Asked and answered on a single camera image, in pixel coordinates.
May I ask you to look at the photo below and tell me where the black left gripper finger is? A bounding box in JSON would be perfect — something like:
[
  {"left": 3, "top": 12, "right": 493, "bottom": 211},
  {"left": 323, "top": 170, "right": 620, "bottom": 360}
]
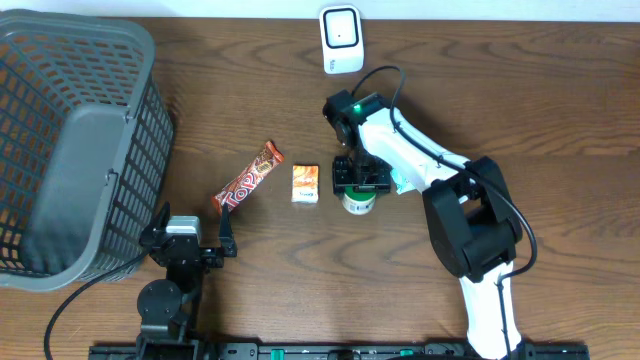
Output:
[
  {"left": 218, "top": 204, "right": 237, "bottom": 257},
  {"left": 152, "top": 202, "right": 170, "bottom": 235}
]

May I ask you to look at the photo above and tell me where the green lid small jar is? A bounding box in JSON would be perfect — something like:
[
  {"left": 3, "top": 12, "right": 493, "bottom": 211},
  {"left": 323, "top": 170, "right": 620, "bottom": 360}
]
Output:
[{"left": 341, "top": 187, "right": 376, "bottom": 215}]

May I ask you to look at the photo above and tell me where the light green wet wipes pack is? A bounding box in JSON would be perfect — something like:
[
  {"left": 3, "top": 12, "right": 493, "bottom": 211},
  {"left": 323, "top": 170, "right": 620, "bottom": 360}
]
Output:
[{"left": 390, "top": 168, "right": 415, "bottom": 195}]

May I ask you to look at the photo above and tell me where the orange white small packet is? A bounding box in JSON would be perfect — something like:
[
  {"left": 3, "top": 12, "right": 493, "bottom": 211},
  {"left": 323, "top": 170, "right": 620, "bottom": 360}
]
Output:
[{"left": 291, "top": 164, "right": 319, "bottom": 203}]

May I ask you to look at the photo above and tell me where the red brown candy bar wrapper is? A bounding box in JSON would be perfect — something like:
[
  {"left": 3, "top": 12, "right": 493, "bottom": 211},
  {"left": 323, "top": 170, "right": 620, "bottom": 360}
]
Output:
[{"left": 211, "top": 141, "right": 284, "bottom": 214}]

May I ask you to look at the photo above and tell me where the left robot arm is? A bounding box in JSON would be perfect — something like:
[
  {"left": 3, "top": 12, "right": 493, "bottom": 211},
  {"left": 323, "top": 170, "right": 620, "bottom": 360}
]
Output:
[{"left": 134, "top": 203, "right": 237, "bottom": 359}]

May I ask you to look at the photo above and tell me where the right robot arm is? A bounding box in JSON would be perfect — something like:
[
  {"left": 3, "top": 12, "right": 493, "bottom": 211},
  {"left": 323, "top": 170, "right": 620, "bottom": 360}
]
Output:
[{"left": 323, "top": 90, "right": 532, "bottom": 359}]

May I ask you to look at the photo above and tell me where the white barcode scanner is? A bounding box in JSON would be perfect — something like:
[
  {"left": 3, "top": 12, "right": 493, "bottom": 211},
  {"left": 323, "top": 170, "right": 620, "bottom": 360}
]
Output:
[{"left": 319, "top": 5, "right": 364, "bottom": 75}]

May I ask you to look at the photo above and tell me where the grey plastic mesh basket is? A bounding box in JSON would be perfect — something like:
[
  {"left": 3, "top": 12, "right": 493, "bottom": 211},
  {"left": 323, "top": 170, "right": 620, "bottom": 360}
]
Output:
[{"left": 1, "top": 9, "right": 174, "bottom": 292}]

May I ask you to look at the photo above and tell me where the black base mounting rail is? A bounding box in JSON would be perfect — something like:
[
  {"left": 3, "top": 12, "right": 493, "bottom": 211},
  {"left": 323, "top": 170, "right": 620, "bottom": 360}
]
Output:
[{"left": 88, "top": 341, "right": 591, "bottom": 360}]

